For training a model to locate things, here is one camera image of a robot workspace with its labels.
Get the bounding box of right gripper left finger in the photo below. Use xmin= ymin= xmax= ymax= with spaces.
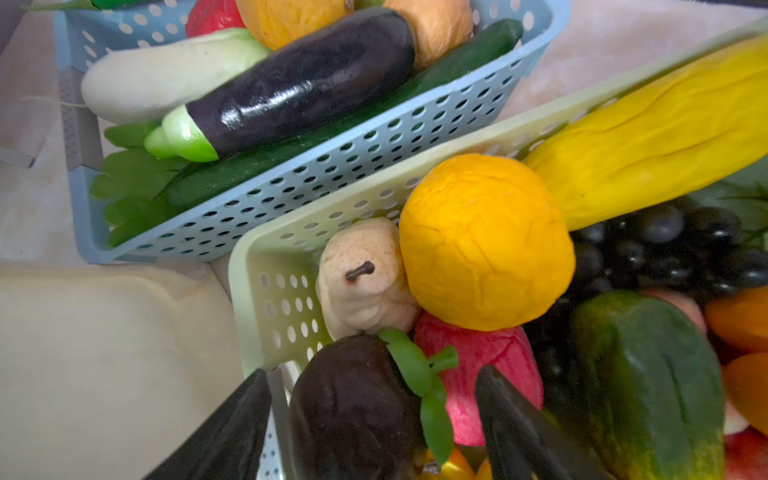
xmin=146 ymin=369 xmax=272 ymax=480

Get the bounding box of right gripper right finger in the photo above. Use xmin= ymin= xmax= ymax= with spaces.
xmin=475 ymin=365 xmax=610 ymax=480

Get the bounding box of wrinkled yellow orange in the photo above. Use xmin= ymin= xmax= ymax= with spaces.
xmin=399 ymin=154 xmax=576 ymax=331

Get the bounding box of cream canvas grocery tote bag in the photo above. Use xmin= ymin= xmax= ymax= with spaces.
xmin=1 ymin=265 xmax=243 ymax=479

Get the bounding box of yellow bell pepper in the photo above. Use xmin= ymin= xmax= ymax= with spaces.
xmin=417 ymin=448 xmax=493 ymax=480

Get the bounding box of pink dragon fruit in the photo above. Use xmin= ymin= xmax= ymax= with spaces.
xmin=412 ymin=311 xmax=545 ymax=448

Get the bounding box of green papaya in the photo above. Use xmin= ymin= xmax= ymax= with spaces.
xmin=571 ymin=291 xmax=726 ymax=479

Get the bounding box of dark purple mangosteen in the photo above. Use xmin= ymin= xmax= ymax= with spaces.
xmin=289 ymin=327 xmax=459 ymax=479

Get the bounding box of green plastic basket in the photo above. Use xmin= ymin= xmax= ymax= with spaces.
xmin=229 ymin=18 xmax=767 ymax=479

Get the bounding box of cream pear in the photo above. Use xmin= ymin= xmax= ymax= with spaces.
xmin=316 ymin=218 xmax=421 ymax=341

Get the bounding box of red peach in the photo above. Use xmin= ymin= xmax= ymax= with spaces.
xmin=725 ymin=427 xmax=768 ymax=480

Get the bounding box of small orange tangerine lower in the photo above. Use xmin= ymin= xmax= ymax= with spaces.
xmin=723 ymin=352 xmax=768 ymax=435

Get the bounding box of small orange tangerine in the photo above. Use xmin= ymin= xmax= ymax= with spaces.
xmin=723 ymin=352 xmax=768 ymax=435
xmin=704 ymin=286 xmax=767 ymax=352

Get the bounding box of small orange tangerine upper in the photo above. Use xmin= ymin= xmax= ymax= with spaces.
xmin=704 ymin=286 xmax=767 ymax=352

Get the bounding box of black grapes bunch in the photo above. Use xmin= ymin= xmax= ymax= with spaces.
xmin=524 ymin=192 xmax=767 ymax=409

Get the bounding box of dark green cucumber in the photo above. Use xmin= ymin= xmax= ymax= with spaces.
xmin=164 ymin=17 xmax=525 ymax=211

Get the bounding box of green leafy vegetable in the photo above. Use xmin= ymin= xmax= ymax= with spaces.
xmin=90 ymin=120 xmax=190 ymax=249

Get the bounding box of blue plastic basket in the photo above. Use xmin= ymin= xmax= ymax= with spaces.
xmin=55 ymin=1 xmax=572 ymax=264

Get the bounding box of white radish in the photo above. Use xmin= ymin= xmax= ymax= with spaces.
xmin=81 ymin=28 xmax=271 ymax=124

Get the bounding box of yellow corn cob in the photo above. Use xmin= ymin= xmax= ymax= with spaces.
xmin=524 ymin=36 xmax=767 ymax=230

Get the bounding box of purple eggplant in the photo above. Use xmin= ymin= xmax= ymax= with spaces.
xmin=143 ymin=7 xmax=415 ymax=162

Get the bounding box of brown potato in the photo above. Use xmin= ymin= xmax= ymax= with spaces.
xmin=383 ymin=0 xmax=474 ymax=71

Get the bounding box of red bell pepper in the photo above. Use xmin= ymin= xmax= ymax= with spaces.
xmin=185 ymin=0 xmax=245 ymax=38

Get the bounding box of long green chili pepper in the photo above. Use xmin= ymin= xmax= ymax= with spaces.
xmin=26 ymin=0 xmax=148 ymax=11

